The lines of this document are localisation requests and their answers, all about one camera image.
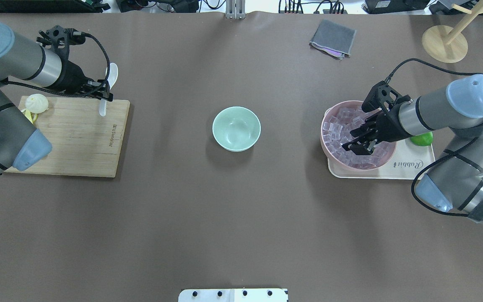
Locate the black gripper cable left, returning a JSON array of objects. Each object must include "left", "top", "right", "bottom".
[{"left": 0, "top": 29, "right": 112, "bottom": 99}]

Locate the grey folded cloth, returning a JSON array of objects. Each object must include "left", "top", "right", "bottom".
[{"left": 309, "top": 20, "right": 357, "bottom": 60}]

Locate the wooden cup tree stand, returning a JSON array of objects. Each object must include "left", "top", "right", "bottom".
[{"left": 421, "top": 0, "right": 483, "bottom": 63}]

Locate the beige rabbit tray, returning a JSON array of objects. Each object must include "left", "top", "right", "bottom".
[{"left": 327, "top": 139, "right": 435, "bottom": 180}]

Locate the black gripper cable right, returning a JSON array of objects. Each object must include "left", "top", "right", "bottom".
[{"left": 384, "top": 58, "right": 483, "bottom": 217}]

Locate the mint green bowl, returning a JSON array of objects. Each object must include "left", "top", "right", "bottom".
[{"left": 212, "top": 106, "right": 262, "bottom": 152}]

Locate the white ceramic spoon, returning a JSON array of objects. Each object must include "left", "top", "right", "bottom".
[{"left": 99, "top": 62, "right": 119, "bottom": 117}]

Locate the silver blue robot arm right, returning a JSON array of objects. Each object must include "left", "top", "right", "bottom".
[{"left": 343, "top": 74, "right": 483, "bottom": 223}]

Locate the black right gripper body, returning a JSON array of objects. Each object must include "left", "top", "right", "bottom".
[{"left": 361, "top": 81, "right": 413, "bottom": 143}]

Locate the bamboo cutting board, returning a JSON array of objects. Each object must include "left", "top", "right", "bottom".
[{"left": 25, "top": 97, "right": 130, "bottom": 178}]

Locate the green pepper toy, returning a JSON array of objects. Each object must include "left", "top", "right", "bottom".
[{"left": 409, "top": 132, "right": 434, "bottom": 147}]

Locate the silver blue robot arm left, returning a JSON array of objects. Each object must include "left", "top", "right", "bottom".
[{"left": 0, "top": 22, "right": 113, "bottom": 176}]

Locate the pink bowl of ice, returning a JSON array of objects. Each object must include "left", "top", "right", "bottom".
[{"left": 320, "top": 101, "right": 396, "bottom": 171}]

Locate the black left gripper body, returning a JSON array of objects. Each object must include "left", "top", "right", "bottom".
[{"left": 36, "top": 25, "right": 96, "bottom": 95}]

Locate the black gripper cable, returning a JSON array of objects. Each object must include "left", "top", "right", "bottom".
[
  {"left": 0, "top": 29, "right": 112, "bottom": 99},
  {"left": 384, "top": 58, "right": 483, "bottom": 217}
]

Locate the white camera stand column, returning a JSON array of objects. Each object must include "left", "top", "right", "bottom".
[{"left": 178, "top": 287, "right": 289, "bottom": 302}]

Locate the aluminium frame post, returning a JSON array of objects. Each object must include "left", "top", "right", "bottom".
[{"left": 226, "top": 0, "right": 247, "bottom": 20}]

